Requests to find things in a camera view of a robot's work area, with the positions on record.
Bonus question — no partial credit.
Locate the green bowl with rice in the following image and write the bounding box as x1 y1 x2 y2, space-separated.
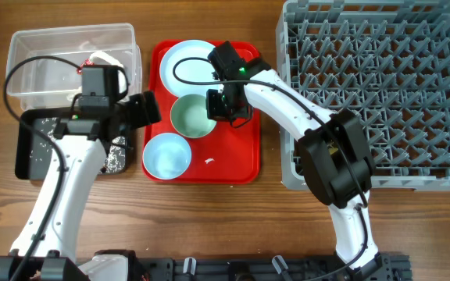
170 94 216 139

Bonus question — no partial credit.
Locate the red snack wrapper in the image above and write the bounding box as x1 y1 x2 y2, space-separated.
77 59 94 75

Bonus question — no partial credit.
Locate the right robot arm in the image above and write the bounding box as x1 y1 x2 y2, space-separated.
206 41 381 279

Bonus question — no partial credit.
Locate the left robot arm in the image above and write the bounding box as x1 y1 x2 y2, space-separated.
0 91 162 280

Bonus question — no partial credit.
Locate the grey dishwasher rack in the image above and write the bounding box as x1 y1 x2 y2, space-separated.
276 0 450 191

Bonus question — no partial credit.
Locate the spilled rice pile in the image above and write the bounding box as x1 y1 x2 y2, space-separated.
29 117 127 180

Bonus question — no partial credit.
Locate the red serving tray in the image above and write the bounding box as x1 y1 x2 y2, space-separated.
143 40 261 184

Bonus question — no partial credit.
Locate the light blue bowl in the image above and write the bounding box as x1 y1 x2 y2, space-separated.
142 133 192 180

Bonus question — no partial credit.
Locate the light blue plate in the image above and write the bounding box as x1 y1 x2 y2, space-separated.
159 40 223 98

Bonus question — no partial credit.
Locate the black tray bin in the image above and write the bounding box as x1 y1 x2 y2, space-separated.
15 108 133 180

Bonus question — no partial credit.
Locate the clear plastic bin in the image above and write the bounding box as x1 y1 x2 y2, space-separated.
6 23 142 111

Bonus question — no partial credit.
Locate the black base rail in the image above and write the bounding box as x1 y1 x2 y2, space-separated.
91 253 412 281

